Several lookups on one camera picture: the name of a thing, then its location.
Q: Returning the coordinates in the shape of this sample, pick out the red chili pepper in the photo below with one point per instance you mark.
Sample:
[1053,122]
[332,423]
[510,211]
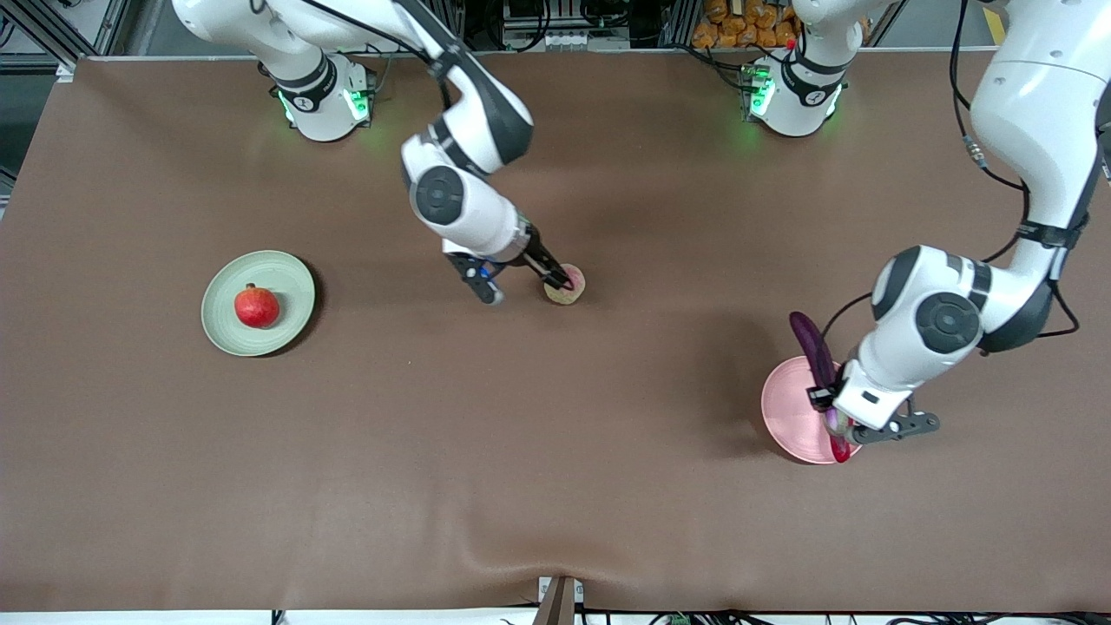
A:
[840,451]

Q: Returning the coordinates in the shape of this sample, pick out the pink yellow peach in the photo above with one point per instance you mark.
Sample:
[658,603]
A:
[573,295]

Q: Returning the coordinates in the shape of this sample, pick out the purple eggplant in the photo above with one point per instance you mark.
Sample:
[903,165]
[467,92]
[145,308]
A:
[807,338]

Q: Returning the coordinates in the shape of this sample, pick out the red pomegranate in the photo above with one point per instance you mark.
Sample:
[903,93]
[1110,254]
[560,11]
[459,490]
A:
[257,307]

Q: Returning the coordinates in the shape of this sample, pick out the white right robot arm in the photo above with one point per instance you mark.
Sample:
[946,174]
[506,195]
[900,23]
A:
[469,208]

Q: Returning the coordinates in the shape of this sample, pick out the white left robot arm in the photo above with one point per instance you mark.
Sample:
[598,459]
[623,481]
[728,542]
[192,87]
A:
[1041,95]

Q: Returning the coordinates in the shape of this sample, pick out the pink round plate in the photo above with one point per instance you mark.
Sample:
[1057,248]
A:
[790,412]

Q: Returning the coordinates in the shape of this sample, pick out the brown table cloth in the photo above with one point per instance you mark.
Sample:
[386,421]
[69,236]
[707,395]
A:
[555,477]

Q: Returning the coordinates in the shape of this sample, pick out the green round plate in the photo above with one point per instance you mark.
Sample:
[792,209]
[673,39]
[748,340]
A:
[286,278]

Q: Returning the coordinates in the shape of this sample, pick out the bag of orange snacks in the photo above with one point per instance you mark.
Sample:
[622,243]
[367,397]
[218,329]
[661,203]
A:
[738,26]

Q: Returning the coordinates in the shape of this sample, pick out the metal table bracket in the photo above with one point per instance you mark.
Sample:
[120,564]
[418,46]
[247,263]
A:
[558,601]

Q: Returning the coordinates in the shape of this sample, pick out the aluminium frame profile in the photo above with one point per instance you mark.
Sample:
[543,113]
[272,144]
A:
[39,30]

